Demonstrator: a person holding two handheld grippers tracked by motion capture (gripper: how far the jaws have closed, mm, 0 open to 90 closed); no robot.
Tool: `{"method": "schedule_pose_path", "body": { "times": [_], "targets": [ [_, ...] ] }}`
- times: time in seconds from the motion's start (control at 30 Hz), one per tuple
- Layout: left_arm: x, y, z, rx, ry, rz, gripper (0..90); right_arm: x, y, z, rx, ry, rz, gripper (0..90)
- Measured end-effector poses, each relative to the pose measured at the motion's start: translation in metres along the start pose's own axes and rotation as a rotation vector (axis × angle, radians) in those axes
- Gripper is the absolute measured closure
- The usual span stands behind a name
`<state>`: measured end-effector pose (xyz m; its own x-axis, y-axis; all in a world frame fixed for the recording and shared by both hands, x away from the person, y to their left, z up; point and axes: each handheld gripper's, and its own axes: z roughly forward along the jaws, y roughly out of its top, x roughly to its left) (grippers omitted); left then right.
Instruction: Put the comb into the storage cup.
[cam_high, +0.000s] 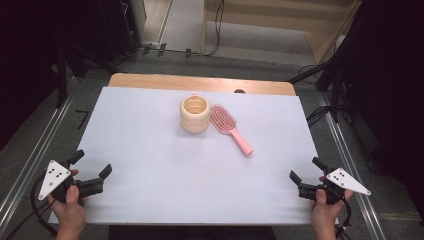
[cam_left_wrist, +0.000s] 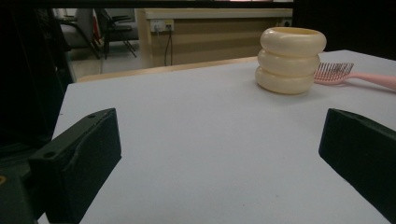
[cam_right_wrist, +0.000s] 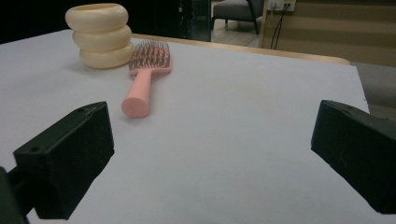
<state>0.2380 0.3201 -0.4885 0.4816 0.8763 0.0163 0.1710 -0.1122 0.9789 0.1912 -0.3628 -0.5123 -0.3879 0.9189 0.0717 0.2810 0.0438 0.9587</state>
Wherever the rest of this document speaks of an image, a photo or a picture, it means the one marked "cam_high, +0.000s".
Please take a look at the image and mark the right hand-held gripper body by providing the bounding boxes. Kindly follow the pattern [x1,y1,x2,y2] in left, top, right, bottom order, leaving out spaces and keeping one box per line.
[297,167,372,206]

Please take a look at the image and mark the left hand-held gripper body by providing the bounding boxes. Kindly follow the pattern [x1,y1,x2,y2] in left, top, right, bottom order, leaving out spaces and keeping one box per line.
[37,159,105,203]

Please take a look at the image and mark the pink hairbrush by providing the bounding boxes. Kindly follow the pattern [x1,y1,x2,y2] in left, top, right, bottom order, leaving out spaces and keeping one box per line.
[209,104,254,157]

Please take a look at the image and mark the cream ribbed cup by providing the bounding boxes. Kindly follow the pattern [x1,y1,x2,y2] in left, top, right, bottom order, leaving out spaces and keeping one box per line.
[179,94,212,134]

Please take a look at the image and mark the person's left hand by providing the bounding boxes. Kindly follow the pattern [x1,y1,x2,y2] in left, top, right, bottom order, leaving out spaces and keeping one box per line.
[47,169,88,234]

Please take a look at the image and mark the person's right hand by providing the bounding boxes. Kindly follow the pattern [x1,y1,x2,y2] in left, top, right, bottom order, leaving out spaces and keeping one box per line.
[309,175,354,234]

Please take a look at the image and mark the white table sheet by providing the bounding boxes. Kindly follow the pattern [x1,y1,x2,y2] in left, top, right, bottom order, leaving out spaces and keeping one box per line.
[48,86,339,226]

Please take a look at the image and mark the black metal stand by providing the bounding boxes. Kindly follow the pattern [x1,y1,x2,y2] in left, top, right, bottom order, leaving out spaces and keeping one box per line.
[54,43,116,109]
[288,49,348,124]

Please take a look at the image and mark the black curtain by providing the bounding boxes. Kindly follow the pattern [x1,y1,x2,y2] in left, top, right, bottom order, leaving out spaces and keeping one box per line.
[339,0,424,221]
[0,0,104,151]

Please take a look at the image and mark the person's dark clothing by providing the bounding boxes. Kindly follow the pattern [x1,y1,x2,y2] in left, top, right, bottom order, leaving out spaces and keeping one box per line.
[109,225,277,240]

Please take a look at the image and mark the wooden table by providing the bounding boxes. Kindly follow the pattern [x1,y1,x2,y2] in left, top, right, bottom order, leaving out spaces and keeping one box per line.
[108,72,297,97]

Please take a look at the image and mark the light wooden desk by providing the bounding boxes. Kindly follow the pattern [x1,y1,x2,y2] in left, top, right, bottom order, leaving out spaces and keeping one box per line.
[201,0,363,65]

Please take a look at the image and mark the black cabinet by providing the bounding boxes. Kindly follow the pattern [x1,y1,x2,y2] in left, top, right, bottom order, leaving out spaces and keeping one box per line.
[99,0,141,63]

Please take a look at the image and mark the aluminium floor rail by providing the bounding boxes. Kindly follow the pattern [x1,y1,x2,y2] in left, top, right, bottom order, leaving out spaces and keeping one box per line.
[0,78,79,228]
[316,91,388,240]

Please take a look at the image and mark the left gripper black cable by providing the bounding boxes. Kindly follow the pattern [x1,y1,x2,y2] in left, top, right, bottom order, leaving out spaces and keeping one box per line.
[4,178,59,240]

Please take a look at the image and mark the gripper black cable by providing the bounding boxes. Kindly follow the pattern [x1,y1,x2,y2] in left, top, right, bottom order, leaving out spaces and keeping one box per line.
[334,196,354,240]
[4,178,59,240]

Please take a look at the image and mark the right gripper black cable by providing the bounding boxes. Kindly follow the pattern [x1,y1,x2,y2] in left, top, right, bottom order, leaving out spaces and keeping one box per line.
[334,196,354,240]

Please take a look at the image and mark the black floor cables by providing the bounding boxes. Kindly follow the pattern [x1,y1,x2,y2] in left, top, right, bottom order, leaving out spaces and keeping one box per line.
[305,105,334,129]

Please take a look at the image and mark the black hanging cable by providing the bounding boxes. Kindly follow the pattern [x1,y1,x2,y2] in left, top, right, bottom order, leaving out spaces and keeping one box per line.
[204,0,225,57]

